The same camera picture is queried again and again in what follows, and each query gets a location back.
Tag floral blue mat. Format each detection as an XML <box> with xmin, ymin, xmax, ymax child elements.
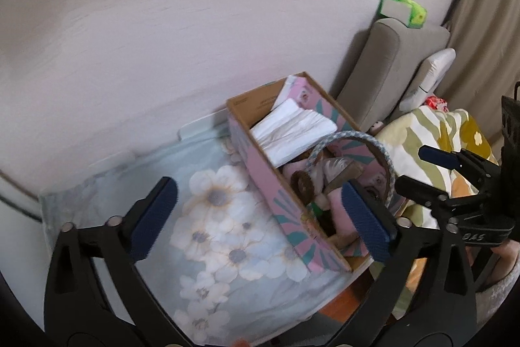
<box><xmin>40</xmin><ymin>125</ymin><xmax>369</xmax><ymax>345</ymax></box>

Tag grey sofa cushion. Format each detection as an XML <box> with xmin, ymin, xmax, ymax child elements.
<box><xmin>337</xmin><ymin>18</ymin><xmax>450</xmax><ymax>130</ymax></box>

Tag white cloth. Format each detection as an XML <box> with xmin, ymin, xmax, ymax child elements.
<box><xmin>250</xmin><ymin>99</ymin><xmax>338</xmax><ymax>168</ymax></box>

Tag cardboard box with pink wrap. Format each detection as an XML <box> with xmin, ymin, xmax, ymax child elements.
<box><xmin>227</xmin><ymin>72</ymin><xmax>386</xmax><ymax>272</ymax></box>

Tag dark brown stick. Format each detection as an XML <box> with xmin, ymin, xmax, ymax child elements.
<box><xmin>323</xmin><ymin>162</ymin><xmax>363</xmax><ymax>194</ymax></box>

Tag green tissue pack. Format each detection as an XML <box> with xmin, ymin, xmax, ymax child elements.
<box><xmin>377</xmin><ymin>0</ymin><xmax>427</xmax><ymax>29</ymax></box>

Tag white pillow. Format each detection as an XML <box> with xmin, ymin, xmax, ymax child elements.
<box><xmin>397</xmin><ymin>47</ymin><xmax>456</xmax><ymax>113</ymax></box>

